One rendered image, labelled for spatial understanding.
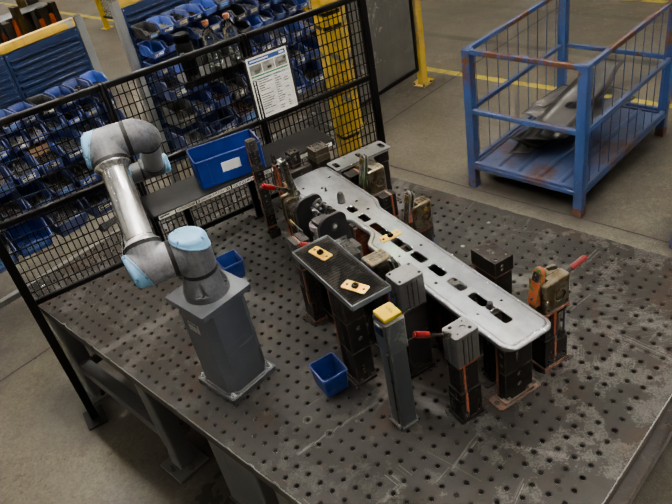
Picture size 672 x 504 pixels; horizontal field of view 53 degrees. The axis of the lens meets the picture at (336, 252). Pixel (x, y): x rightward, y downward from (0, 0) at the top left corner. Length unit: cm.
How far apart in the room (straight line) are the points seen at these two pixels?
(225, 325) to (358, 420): 53
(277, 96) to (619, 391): 192
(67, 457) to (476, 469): 211
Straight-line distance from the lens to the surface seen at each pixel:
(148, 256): 212
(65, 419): 376
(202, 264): 213
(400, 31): 594
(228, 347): 229
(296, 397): 238
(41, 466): 361
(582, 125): 399
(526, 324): 207
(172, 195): 303
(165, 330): 282
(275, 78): 318
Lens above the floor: 240
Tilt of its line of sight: 35 degrees down
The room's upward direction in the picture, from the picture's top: 12 degrees counter-clockwise
